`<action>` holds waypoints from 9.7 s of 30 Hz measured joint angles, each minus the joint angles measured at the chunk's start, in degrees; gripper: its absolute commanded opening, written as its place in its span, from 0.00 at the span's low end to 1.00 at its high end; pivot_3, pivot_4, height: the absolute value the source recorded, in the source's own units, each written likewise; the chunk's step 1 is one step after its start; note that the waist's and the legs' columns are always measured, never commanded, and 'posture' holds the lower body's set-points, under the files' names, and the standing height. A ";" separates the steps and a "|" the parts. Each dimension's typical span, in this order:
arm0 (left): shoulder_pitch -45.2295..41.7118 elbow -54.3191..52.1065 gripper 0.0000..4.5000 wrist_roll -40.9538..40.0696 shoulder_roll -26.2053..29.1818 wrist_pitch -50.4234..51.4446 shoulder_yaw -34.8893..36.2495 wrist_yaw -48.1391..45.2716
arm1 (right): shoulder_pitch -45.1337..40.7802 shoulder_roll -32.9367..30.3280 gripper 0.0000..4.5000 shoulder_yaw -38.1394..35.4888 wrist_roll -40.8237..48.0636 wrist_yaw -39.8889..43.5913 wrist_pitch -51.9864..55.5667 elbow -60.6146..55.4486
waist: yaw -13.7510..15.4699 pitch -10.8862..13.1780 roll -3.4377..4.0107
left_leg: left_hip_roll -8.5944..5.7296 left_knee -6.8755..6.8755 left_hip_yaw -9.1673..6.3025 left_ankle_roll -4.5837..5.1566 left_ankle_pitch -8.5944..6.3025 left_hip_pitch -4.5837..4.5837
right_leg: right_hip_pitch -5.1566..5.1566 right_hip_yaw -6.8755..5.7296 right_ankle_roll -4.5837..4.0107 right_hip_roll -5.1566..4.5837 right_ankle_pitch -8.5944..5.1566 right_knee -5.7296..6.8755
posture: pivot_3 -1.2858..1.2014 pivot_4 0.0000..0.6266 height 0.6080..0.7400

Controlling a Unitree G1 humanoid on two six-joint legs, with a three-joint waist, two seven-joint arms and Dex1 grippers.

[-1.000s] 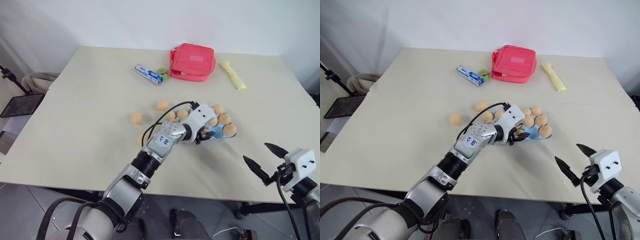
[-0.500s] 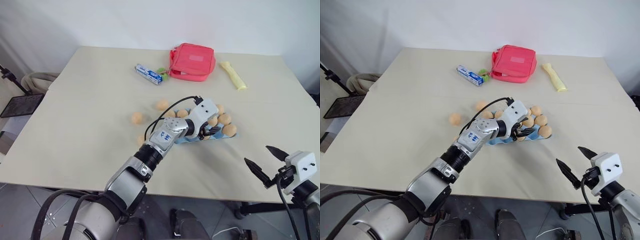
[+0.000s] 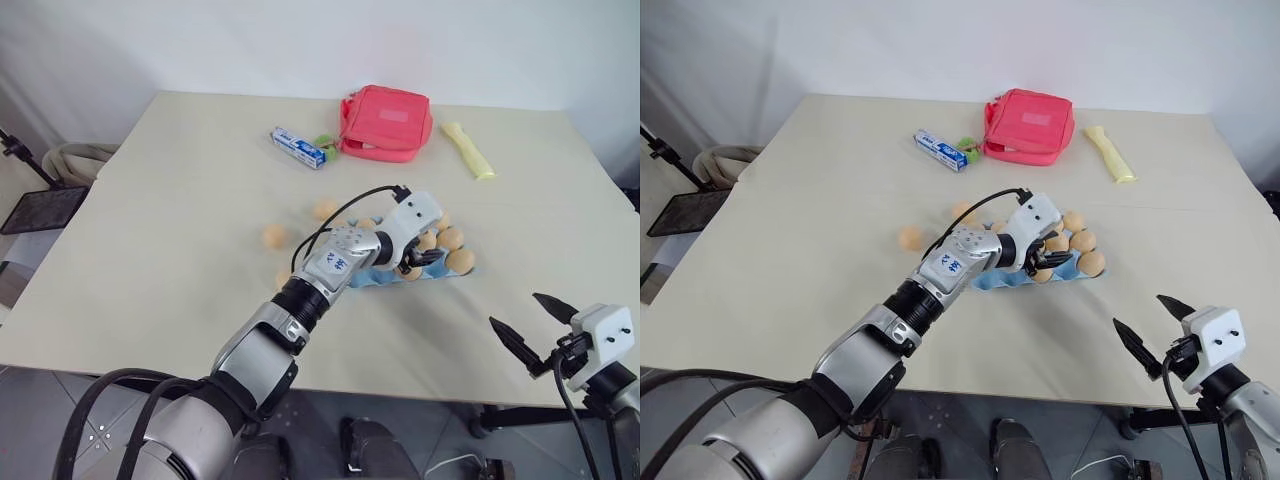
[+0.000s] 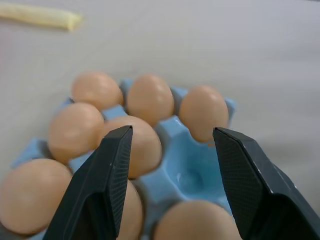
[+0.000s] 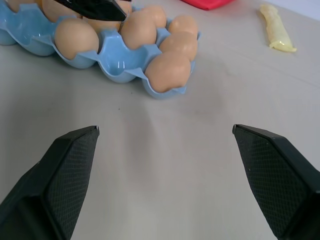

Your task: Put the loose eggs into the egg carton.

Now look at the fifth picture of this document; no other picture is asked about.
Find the red fabric pouch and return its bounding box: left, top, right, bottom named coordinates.
left=179, top=0, right=236, bottom=11

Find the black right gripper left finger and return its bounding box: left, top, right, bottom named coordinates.
left=0, top=125, right=101, bottom=240

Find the beige egg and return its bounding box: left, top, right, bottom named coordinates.
left=54, top=17, right=100, bottom=60
left=159, top=31, right=198, bottom=62
left=6, top=0, right=21, bottom=13
left=121, top=10, right=158, bottom=50
left=144, top=51, right=192, bottom=93
left=142, top=5, right=168, bottom=28
left=41, top=0, right=83, bottom=20
left=167, top=15, right=200, bottom=38
left=86, top=16, right=123, bottom=32

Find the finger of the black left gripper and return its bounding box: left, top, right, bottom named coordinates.
left=53, top=0, right=127, bottom=21

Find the light blue plastic egg tray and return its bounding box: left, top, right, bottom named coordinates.
left=0, top=0, right=202, bottom=100

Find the pale yellow rolled plastic bag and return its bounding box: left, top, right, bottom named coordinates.
left=258, top=3, right=298, bottom=53

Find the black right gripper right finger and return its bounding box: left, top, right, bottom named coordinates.
left=232, top=123, right=320, bottom=240

